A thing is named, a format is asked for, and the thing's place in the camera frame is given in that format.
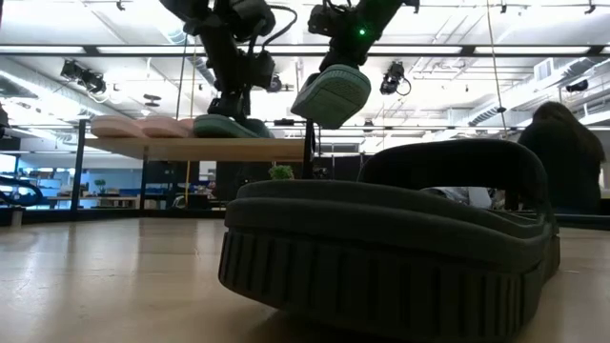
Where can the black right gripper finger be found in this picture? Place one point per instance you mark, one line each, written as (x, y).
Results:
(338, 63)

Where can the dark green rubber slide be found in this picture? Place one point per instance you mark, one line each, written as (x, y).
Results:
(381, 248)

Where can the person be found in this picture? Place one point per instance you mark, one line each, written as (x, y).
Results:
(562, 162)

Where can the teal rubber slide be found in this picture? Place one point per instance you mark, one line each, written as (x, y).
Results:
(224, 127)
(333, 95)

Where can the small green potted plant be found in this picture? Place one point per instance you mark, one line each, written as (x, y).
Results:
(281, 172)

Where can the wooden shelf with black frame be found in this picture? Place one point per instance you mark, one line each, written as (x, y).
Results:
(190, 149)

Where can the black ceiling-mounted camera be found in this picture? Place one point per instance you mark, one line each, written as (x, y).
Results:
(393, 76)

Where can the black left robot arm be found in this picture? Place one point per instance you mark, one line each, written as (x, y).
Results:
(219, 28)

